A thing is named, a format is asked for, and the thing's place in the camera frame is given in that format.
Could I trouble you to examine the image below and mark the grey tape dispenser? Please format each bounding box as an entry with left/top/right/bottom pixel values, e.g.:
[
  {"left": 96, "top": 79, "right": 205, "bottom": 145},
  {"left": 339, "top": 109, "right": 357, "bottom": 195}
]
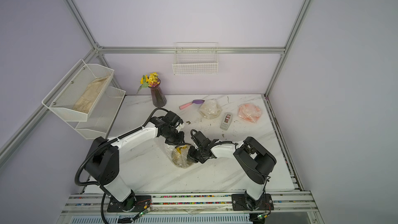
[{"left": 220, "top": 113, "right": 233, "bottom": 130}]

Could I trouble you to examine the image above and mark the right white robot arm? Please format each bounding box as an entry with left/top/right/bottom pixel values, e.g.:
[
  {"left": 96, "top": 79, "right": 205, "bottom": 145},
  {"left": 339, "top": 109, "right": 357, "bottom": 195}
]
[{"left": 187, "top": 129, "right": 277, "bottom": 202}]

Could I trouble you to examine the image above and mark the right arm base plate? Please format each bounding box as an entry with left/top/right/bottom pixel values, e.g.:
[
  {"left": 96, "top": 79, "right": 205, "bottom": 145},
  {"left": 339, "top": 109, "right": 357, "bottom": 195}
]
[{"left": 231, "top": 193, "right": 274, "bottom": 211}]

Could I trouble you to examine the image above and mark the cream yellow plate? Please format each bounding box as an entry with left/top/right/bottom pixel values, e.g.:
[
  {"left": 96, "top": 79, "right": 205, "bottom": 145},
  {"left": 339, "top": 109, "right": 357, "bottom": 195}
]
[{"left": 200, "top": 101, "right": 221, "bottom": 118}]

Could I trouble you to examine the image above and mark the white mesh upper shelf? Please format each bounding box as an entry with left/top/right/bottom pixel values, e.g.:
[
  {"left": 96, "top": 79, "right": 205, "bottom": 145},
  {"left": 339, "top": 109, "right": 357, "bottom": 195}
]
[{"left": 41, "top": 60, "right": 114, "bottom": 122}]

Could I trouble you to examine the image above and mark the yellow flower bouquet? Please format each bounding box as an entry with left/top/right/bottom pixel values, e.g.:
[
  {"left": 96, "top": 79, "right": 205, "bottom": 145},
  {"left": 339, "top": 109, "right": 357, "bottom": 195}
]
[{"left": 137, "top": 72, "right": 161, "bottom": 94}]

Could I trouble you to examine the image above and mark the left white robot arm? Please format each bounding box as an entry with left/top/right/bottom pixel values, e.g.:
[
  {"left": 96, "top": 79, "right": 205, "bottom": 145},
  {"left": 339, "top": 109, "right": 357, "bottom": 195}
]
[{"left": 74, "top": 108, "right": 184, "bottom": 203}]

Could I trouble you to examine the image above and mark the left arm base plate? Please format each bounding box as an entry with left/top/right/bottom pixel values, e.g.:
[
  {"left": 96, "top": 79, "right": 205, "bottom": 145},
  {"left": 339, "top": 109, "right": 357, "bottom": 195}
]
[{"left": 107, "top": 195, "right": 152, "bottom": 213}]

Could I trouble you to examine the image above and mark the orange plate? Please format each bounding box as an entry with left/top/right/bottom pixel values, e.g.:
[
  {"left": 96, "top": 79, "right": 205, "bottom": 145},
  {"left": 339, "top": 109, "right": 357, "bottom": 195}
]
[{"left": 238, "top": 103, "right": 262, "bottom": 122}]

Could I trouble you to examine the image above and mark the pink purple scoop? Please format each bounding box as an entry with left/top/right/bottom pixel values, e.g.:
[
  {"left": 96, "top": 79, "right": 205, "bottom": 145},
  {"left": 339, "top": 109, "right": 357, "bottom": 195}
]
[{"left": 179, "top": 99, "right": 205, "bottom": 110}]

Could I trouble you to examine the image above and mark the aluminium mounting rail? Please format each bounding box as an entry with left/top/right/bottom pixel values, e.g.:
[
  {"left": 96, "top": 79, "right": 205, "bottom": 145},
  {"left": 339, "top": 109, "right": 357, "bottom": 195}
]
[{"left": 61, "top": 191, "right": 319, "bottom": 216}]

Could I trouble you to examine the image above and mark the beige folded cloth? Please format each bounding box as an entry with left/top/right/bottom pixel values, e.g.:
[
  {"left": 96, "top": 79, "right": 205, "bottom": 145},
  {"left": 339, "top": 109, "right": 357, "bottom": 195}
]
[{"left": 72, "top": 76, "right": 109, "bottom": 114}]

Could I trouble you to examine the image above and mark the dark yellow patterned plate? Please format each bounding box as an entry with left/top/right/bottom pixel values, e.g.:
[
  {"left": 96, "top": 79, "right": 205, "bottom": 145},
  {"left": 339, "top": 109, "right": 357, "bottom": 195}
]
[{"left": 172, "top": 144, "right": 193, "bottom": 169}]

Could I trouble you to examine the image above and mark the clear bubble wrap sheet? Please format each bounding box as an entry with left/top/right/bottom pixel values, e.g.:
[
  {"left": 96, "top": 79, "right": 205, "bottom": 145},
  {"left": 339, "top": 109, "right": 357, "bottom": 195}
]
[
  {"left": 197, "top": 99, "right": 223, "bottom": 120},
  {"left": 237, "top": 102, "right": 263, "bottom": 124}
]

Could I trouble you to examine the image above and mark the white mesh lower shelf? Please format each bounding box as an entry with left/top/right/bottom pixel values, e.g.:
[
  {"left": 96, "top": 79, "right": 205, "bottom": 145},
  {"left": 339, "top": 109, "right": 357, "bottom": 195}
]
[{"left": 75, "top": 86, "right": 125, "bottom": 140}]

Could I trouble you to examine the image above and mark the white mesh shelf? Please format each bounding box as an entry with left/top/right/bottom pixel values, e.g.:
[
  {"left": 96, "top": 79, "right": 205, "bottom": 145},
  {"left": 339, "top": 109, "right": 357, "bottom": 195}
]
[
  {"left": 75, "top": 86, "right": 125, "bottom": 140},
  {"left": 41, "top": 60, "right": 114, "bottom": 122}
]

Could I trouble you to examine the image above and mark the dark glass vase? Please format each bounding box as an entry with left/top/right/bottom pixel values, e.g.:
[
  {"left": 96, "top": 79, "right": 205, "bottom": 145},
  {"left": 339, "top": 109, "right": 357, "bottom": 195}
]
[{"left": 150, "top": 85, "right": 167, "bottom": 108}]

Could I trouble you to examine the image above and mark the left black corrugated cable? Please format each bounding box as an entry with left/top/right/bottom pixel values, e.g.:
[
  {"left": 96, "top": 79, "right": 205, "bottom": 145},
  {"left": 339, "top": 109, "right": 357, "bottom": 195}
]
[{"left": 74, "top": 107, "right": 170, "bottom": 224}]

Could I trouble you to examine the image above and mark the white wire wall basket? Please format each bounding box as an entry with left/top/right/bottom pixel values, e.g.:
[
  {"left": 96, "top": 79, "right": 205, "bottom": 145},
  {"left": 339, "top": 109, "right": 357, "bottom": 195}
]
[{"left": 172, "top": 42, "right": 219, "bottom": 76}]

